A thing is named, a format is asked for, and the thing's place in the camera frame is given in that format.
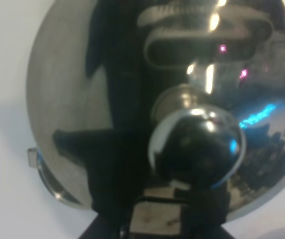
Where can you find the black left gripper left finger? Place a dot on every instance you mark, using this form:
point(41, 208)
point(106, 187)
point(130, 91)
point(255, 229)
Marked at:
point(103, 228)

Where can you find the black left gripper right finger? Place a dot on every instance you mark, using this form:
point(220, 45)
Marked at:
point(204, 228)

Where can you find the stainless steel teapot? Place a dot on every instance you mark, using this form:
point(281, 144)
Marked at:
point(164, 108)

